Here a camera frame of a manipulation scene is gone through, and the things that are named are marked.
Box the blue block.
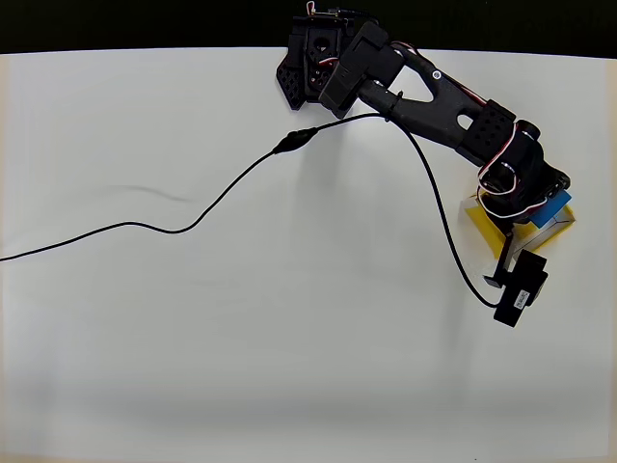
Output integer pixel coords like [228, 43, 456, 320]
[528, 189, 574, 230]

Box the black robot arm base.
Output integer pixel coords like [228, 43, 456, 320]
[275, 2, 382, 113]

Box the yellow cardboard box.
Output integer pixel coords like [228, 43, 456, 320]
[461, 191, 577, 262]

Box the black webcam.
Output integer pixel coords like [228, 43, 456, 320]
[493, 249, 550, 329]

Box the white red servo wire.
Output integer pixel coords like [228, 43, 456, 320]
[475, 120, 532, 219]

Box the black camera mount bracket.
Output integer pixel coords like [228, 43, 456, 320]
[482, 230, 518, 291]

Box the black camera cable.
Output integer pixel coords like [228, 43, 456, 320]
[0, 112, 500, 310]

